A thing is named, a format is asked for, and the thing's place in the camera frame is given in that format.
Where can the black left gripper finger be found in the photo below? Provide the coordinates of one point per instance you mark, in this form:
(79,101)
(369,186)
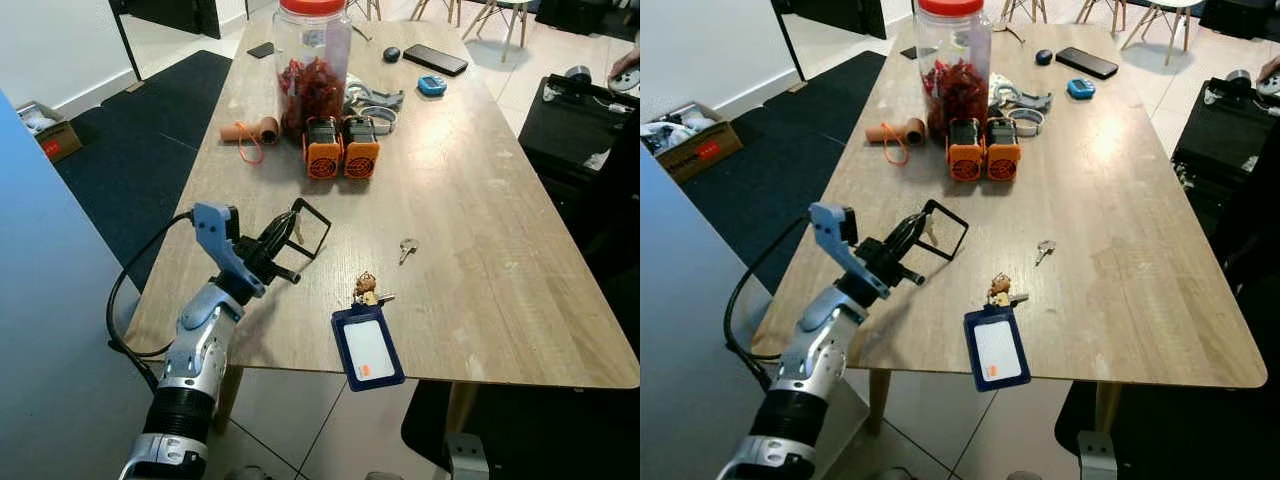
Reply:
(313,257)
(296,204)
(926,205)
(948,259)

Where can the small black phone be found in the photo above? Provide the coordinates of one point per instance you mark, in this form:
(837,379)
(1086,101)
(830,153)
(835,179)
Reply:
(261,50)
(908,52)

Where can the orange and black device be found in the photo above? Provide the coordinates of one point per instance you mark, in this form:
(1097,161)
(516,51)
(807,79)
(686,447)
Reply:
(1003,151)
(323,152)
(965,153)
(361,150)

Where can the grey metal robot leg part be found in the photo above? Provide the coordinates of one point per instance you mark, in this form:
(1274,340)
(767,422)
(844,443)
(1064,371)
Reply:
(1098,458)
(468,458)

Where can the brown cardboard tube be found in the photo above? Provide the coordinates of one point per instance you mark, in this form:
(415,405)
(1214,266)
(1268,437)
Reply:
(897,131)
(250,130)

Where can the white stool with wooden legs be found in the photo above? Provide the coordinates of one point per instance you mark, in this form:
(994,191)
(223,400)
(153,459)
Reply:
(1172,18)
(510,15)

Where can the large black phone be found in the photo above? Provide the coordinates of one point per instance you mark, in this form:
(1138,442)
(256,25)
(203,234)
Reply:
(436,60)
(1087,62)

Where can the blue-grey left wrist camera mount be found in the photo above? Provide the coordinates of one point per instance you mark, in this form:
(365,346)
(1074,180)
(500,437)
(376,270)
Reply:
(830,235)
(215,235)

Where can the wooden table leg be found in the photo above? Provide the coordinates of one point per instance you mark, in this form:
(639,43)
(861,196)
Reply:
(230,395)
(460,405)
(1107,405)
(878,400)

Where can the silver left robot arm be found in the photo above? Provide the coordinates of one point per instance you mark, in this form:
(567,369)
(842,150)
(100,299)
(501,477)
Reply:
(200,350)
(820,350)

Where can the black equipment case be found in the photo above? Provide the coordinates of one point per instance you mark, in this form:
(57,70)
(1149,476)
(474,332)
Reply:
(570,140)
(1225,150)

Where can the blue card holder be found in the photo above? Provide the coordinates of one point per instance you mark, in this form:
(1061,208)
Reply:
(366,350)
(997,350)

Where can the keys with brown charm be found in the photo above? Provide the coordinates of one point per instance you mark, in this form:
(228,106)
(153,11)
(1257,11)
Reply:
(999,289)
(367,288)

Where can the pale blue partition panel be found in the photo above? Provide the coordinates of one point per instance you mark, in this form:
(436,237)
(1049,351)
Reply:
(690,350)
(50,330)

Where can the clear jar with red lid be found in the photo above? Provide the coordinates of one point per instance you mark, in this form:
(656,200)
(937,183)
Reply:
(312,70)
(953,70)

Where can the small blue round device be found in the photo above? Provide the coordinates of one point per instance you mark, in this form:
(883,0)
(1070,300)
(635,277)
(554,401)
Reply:
(432,85)
(1081,88)

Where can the black floor rug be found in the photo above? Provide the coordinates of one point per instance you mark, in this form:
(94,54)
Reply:
(1200,435)
(560,435)

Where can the open cardboard box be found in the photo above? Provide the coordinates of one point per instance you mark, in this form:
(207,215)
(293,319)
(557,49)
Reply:
(700,150)
(55,135)

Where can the dark blue floor mat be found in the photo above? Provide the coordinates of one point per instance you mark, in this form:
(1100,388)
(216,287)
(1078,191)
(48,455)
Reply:
(780,180)
(150,150)

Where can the single silver key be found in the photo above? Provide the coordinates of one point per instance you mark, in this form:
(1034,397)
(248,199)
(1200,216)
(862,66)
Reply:
(407,248)
(1044,250)

